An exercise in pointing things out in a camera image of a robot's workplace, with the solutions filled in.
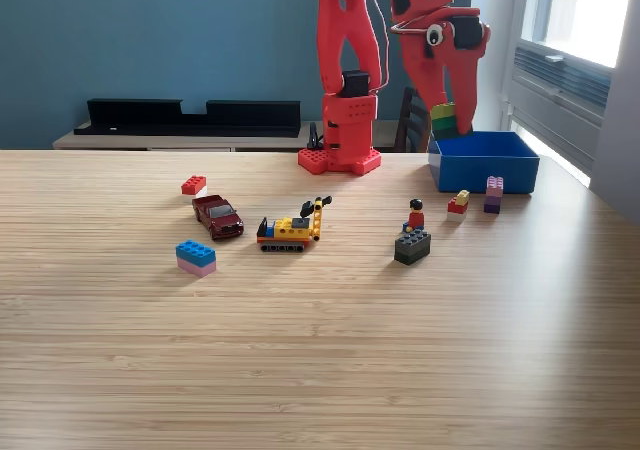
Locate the green brick stack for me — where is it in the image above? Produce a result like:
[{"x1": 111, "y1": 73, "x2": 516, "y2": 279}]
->
[{"x1": 431, "y1": 102, "x2": 459, "y2": 140}]

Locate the purple and pink brick stack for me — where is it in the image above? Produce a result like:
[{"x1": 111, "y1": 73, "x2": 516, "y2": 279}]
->
[{"x1": 482, "y1": 175, "x2": 505, "y2": 215}]

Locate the red yellow white brick stack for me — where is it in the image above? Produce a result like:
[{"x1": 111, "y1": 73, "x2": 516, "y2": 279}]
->
[{"x1": 446, "y1": 189, "x2": 471, "y2": 223}]

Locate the dark grey brick stack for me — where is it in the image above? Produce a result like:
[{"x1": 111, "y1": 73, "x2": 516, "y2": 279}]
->
[{"x1": 393, "y1": 228, "x2": 432, "y2": 267}]

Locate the red and white brick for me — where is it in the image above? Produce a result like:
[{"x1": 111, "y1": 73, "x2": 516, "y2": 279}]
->
[{"x1": 180, "y1": 174, "x2": 208, "y2": 197}]

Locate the blue plastic bin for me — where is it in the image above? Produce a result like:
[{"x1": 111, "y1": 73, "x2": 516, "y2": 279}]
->
[{"x1": 427, "y1": 129, "x2": 541, "y2": 195}]

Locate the dark wooden chair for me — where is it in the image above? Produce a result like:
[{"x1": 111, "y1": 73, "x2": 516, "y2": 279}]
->
[{"x1": 393, "y1": 86, "x2": 434, "y2": 154}]

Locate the grey window vent unit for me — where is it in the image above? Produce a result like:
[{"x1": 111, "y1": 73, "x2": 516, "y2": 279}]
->
[{"x1": 507, "y1": 39, "x2": 614, "y2": 171}]

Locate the toy figure red shirt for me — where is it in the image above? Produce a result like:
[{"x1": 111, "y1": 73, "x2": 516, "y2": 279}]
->
[{"x1": 402, "y1": 198, "x2": 426, "y2": 235}]

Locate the yellow toy digger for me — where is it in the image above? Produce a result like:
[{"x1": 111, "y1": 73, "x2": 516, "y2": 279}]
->
[{"x1": 256, "y1": 195, "x2": 334, "y2": 254}]

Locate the dark red toy car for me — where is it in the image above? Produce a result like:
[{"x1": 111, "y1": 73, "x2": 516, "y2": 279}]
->
[{"x1": 191, "y1": 194, "x2": 246, "y2": 242}]

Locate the pale wooden sideboard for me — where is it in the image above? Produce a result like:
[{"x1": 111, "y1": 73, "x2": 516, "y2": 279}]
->
[{"x1": 52, "y1": 118, "x2": 404, "y2": 153}]

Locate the blue and pink brick stack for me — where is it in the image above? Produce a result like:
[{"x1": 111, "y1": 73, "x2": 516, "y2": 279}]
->
[{"x1": 174, "y1": 239, "x2": 218, "y2": 278}]

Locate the bright window with frame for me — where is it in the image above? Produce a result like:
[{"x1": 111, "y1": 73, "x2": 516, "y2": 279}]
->
[{"x1": 519, "y1": 0, "x2": 636, "y2": 69}]

